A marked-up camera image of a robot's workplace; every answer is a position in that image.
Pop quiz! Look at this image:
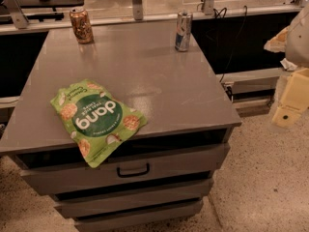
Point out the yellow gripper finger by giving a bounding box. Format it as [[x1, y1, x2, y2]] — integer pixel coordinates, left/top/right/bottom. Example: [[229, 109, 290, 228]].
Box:
[[271, 69, 309, 128], [264, 27, 289, 53]]

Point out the silver blue redbull can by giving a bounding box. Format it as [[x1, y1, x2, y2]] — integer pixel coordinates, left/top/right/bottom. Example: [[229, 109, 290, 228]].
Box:
[[175, 10, 193, 52]]

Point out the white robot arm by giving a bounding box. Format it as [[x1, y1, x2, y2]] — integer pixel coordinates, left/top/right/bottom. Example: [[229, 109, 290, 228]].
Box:
[[264, 5, 309, 128]]

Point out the brown patterned drink can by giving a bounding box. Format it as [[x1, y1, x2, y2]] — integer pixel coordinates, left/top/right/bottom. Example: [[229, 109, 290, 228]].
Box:
[[70, 7, 94, 44]]

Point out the grey drawer cabinet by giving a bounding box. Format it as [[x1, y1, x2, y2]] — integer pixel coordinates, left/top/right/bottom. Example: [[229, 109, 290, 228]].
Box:
[[1, 21, 240, 232]]

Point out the green dang chips bag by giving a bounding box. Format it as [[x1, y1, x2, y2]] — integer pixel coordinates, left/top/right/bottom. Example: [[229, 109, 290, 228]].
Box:
[[50, 79, 147, 168]]

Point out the bottom grey drawer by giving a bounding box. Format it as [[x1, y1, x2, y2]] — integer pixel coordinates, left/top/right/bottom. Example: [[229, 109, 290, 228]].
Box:
[[74, 198, 203, 232]]

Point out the grey drawer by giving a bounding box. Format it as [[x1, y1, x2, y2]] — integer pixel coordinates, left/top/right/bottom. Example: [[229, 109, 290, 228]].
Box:
[[74, 198, 203, 232], [21, 143, 230, 195], [55, 178, 213, 218]]

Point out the middle grey drawer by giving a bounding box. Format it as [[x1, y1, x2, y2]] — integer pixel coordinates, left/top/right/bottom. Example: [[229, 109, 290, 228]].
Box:
[[55, 178, 213, 218]]

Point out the top grey drawer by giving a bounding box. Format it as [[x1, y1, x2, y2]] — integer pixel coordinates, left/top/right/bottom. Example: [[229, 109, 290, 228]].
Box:
[[21, 143, 230, 195]]

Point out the black hanging cable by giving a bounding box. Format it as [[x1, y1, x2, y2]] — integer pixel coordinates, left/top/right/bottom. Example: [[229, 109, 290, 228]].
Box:
[[212, 5, 249, 84]]

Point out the middle metal post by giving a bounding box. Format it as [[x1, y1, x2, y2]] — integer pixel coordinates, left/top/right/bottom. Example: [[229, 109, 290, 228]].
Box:
[[132, 0, 143, 20]]

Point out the black drawer handle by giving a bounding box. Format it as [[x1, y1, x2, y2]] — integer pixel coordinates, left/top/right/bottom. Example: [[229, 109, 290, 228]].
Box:
[[116, 163, 150, 178]]

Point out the left metal rail bracket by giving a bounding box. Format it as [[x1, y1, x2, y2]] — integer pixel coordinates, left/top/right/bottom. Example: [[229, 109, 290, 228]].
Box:
[[3, 0, 29, 29]]

